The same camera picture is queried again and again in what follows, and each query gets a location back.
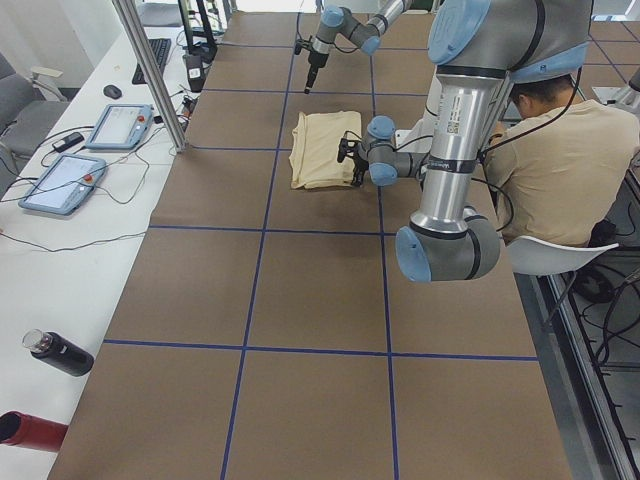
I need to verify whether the blue teach pendant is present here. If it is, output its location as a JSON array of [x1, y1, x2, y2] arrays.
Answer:
[[85, 104, 153, 151], [18, 154, 107, 216]]

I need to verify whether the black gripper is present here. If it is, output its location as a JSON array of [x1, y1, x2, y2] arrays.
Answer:
[[304, 50, 328, 95], [351, 151, 369, 187]]

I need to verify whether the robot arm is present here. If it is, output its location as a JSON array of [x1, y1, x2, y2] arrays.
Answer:
[[294, 0, 413, 94], [354, 1, 592, 282]]

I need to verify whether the aluminium frame post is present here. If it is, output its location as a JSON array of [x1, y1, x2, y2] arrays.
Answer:
[[112, 0, 187, 153]]

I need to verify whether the white plastic chair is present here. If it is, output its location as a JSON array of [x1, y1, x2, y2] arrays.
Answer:
[[504, 234, 621, 331]]

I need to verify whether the red bottle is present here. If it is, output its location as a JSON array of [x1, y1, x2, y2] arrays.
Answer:
[[1, 411, 68, 452]]

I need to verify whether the seated person in beige shirt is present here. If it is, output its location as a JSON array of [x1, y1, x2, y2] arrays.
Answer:
[[484, 75, 639, 247]]

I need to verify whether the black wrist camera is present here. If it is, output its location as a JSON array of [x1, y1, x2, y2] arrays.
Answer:
[[337, 138, 360, 163], [294, 36, 313, 55]]

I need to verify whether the black computer mouse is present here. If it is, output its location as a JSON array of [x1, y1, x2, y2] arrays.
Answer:
[[103, 84, 122, 100]]

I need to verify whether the black power adapter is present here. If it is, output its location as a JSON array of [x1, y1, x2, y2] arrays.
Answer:
[[52, 132, 84, 153]]

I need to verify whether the far blue teach pendant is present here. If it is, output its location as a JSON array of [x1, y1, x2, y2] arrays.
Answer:
[[85, 104, 153, 151]]

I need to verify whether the near blue teach pendant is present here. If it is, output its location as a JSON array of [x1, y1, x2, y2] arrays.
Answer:
[[18, 154, 107, 216]]

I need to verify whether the black tumbler bottle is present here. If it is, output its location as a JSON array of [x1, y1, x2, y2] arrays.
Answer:
[[22, 329, 94, 377]]

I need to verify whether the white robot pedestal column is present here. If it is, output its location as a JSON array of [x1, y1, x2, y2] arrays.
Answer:
[[396, 73, 442, 153]]

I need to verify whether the black keyboard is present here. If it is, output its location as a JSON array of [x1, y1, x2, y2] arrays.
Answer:
[[131, 38, 172, 85]]

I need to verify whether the cream long-sleeve graphic shirt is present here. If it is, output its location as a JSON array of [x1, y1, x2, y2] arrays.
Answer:
[[289, 111, 362, 190]]

